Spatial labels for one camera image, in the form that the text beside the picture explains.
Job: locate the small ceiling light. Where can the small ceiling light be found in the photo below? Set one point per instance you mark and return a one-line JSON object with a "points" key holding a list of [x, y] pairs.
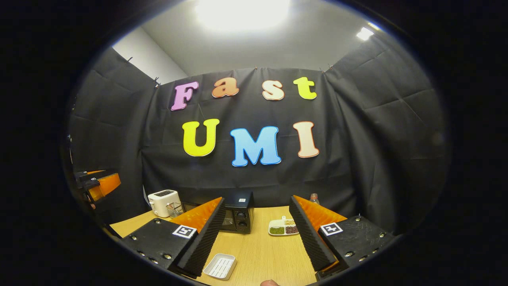
{"points": [[365, 33]]}

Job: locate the white divided plate of beans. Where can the white divided plate of beans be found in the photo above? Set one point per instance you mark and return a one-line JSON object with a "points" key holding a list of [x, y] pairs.
{"points": [[278, 224]]}

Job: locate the black electric oven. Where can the black electric oven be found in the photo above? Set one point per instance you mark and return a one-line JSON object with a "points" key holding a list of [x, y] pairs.
{"points": [[242, 206]]}

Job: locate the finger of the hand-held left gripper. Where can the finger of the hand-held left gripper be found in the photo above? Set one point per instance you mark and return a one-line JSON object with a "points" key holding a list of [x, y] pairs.
{"points": [[105, 186], [85, 175]]}

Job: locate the small white slotted tray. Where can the small white slotted tray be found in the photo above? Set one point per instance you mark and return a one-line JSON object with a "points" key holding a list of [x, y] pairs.
{"points": [[220, 267]]}

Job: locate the large ceiling light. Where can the large ceiling light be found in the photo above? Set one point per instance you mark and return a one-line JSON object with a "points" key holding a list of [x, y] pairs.
{"points": [[242, 12]]}

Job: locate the white toaster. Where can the white toaster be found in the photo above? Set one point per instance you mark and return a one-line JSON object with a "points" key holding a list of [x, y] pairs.
{"points": [[160, 204]]}

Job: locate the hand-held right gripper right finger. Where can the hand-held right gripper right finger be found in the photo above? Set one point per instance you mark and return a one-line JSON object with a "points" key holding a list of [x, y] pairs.
{"points": [[309, 238]]}

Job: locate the clear bottle with red label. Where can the clear bottle with red label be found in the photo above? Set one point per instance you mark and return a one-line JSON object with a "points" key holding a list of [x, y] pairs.
{"points": [[314, 198]]}

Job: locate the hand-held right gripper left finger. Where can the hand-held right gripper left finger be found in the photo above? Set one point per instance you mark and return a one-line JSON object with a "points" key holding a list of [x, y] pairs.
{"points": [[204, 246]]}

